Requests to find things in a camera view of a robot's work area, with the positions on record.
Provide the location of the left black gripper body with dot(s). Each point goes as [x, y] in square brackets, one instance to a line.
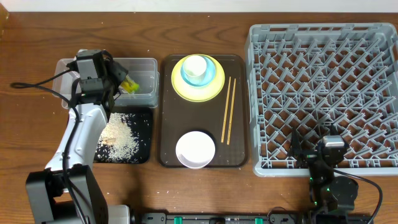
[114, 73]

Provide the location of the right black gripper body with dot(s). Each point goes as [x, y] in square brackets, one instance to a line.
[308, 156]

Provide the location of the green orange snack wrapper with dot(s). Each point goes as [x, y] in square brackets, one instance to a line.
[129, 85]

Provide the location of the rice pile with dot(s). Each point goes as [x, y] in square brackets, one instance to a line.
[117, 143]

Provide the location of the white bowl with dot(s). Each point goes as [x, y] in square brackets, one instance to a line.
[195, 149]

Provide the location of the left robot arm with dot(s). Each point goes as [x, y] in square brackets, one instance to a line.
[66, 191]

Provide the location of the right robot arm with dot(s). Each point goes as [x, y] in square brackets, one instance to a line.
[333, 196]

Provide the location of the black waste tray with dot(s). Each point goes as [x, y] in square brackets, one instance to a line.
[142, 124]

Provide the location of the grey plastic dishwasher rack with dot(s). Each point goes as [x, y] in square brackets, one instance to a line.
[308, 77]

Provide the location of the clear plastic bin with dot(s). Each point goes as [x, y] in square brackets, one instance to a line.
[142, 71]

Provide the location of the dark brown serving tray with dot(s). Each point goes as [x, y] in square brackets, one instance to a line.
[178, 116]

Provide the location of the yellow plate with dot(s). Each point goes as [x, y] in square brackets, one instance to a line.
[193, 93]

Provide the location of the white cup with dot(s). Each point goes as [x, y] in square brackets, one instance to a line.
[194, 66]

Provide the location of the right wooden chopstick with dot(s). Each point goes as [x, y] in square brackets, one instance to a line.
[231, 113]

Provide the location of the wooden chopstick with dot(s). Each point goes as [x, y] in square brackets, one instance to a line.
[231, 113]
[225, 111]

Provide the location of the left wooden chopstick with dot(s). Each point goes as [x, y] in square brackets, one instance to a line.
[225, 111]

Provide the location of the light blue bowl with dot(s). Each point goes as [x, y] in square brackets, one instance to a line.
[205, 79]

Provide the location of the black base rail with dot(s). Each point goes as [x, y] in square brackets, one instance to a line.
[217, 218]

